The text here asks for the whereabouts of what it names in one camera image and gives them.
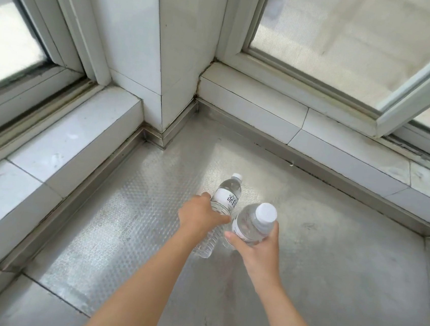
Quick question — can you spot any person's left hand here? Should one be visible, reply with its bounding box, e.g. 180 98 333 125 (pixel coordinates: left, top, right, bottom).
175 190 234 248

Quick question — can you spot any person's right hand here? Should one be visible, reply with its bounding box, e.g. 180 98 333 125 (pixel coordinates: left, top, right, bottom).
219 215 284 288

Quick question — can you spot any clear water bottle white label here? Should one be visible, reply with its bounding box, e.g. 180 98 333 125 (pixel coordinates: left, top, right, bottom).
194 170 244 262

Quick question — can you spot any clear water bottle white cap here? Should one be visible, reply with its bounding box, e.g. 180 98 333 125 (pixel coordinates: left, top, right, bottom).
222 199 279 254

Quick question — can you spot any person's left forearm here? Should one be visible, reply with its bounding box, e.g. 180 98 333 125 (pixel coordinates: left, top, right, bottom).
77 220 201 326

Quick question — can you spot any person's right forearm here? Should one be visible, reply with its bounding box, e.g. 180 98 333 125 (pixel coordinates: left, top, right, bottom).
245 268 341 326

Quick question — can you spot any white tiled window sill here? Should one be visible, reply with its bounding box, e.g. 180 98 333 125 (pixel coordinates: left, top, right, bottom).
186 61 430 230
0 73 148 320

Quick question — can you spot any white framed open window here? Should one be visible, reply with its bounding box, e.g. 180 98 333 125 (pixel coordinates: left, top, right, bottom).
206 0 430 169

